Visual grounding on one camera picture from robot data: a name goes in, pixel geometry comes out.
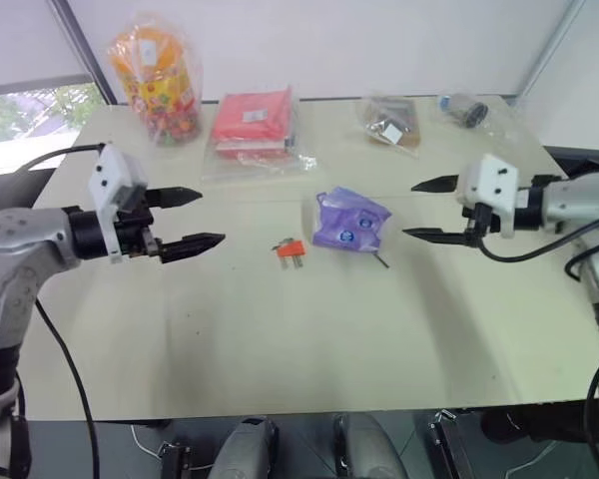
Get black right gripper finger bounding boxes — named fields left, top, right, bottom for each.
left=401, top=227, right=473, bottom=247
left=410, top=174, right=462, bottom=195

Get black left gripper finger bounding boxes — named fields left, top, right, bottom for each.
left=160, top=233, right=228, bottom=265
left=146, top=187, right=204, bottom=212

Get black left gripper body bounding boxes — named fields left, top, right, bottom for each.
left=113, top=185, right=164, bottom=257

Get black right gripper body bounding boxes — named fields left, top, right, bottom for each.
left=461, top=202, right=503, bottom=248

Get red rectangular block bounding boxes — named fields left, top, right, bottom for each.
left=276, top=239, right=307, bottom=261

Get clear bag of brown parts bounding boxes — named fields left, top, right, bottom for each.
left=356, top=94, right=423, bottom=161

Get clear bag with black cylinder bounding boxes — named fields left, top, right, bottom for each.
left=436, top=91, right=519, bottom=137

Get purple tissue pack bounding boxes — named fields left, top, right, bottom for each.
left=303, top=186, right=395, bottom=254

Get orange candy bag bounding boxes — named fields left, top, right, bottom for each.
left=106, top=10, right=204, bottom=149

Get red packets in clear bag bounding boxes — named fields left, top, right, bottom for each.
left=201, top=85, right=326, bottom=184

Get black furniture panel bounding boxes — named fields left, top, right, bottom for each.
left=541, top=145, right=599, bottom=178

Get dark grey rounded shape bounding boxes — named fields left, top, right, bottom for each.
left=332, top=412, right=406, bottom=479
left=213, top=415, right=281, bottom=479

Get white roller blind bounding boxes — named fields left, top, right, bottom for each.
left=0, top=0, right=92, bottom=90

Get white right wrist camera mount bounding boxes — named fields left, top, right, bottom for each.
left=456, top=153, right=521, bottom=240

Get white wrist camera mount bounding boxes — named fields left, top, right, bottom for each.
left=88, top=143, right=149, bottom=264
left=456, top=153, right=521, bottom=240

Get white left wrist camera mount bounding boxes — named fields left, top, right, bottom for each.
left=88, top=143, right=149, bottom=264

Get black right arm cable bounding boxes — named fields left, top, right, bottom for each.
left=477, top=212, right=599, bottom=479

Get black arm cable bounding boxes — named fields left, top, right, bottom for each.
left=477, top=212, right=599, bottom=479
left=18, top=143, right=107, bottom=174
left=33, top=297, right=101, bottom=479

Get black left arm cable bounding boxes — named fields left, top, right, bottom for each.
left=33, top=297, right=101, bottom=479
left=18, top=143, right=107, bottom=174

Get black window frame bar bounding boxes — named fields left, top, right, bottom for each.
left=48, top=0, right=117, bottom=107

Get grey window frame bar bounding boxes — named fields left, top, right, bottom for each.
left=520, top=0, right=582, bottom=97

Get thin white wire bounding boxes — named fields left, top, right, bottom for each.
left=129, top=423, right=162, bottom=459

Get black metal bracket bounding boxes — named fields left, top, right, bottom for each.
left=425, top=408, right=464, bottom=479
left=158, top=440, right=195, bottom=479

